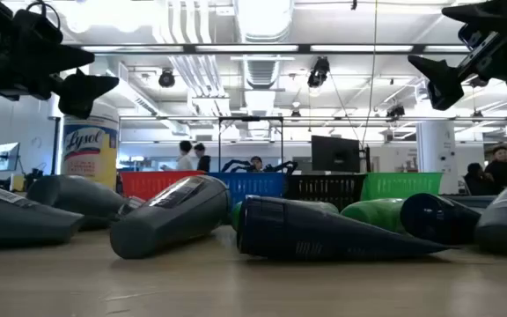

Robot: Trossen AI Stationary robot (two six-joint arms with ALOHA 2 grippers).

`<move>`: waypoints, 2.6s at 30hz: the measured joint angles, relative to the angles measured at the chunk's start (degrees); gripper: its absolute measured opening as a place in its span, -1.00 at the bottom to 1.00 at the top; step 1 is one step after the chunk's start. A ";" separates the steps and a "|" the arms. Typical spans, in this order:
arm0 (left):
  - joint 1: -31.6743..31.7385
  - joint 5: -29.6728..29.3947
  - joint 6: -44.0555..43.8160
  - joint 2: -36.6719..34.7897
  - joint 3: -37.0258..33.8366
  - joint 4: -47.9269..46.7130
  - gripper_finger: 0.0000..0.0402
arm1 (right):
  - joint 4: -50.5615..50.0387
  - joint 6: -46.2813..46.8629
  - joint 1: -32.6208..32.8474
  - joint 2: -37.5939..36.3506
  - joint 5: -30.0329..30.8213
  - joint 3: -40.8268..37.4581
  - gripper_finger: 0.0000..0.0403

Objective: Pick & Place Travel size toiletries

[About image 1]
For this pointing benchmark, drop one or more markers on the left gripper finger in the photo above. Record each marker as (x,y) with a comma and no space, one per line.
(55,59)
(82,92)

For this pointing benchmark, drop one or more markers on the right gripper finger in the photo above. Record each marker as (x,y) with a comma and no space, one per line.
(443,88)
(500,15)

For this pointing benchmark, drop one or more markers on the dark blue squeeze tube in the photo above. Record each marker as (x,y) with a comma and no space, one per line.
(302,233)
(434,218)

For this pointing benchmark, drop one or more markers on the Lysol wipes canister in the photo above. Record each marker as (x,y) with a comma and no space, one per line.
(88,149)

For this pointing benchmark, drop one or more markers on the white round pillar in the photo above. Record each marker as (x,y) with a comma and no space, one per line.
(436,149)

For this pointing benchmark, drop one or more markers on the black equipment pile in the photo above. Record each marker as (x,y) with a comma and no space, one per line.
(35,178)

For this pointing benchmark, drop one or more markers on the small silver monitor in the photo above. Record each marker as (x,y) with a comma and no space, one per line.
(7,156)

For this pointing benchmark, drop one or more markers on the person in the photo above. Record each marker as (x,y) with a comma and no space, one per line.
(256,164)
(504,169)
(185,160)
(203,163)
(478,180)

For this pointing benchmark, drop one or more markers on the green plastic basket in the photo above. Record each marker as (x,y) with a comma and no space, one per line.
(398,185)

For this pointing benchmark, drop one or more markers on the red plastic basket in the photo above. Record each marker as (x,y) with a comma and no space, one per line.
(148,185)

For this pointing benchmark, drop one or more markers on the blue-grey table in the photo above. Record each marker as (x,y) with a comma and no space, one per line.
(484,199)

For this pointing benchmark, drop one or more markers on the black monitor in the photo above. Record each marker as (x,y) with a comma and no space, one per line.
(335,154)

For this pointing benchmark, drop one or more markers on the black plastic basket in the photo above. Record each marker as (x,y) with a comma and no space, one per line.
(324,189)

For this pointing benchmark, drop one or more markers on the blue plastic basket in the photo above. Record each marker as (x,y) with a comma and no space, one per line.
(258,185)

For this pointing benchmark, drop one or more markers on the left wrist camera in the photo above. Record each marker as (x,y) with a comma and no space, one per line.
(38,28)

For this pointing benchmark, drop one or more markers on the black overhead camera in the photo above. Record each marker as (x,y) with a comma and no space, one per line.
(319,72)

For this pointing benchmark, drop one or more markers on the black overhead frame bar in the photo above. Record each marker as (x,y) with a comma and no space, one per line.
(304,48)

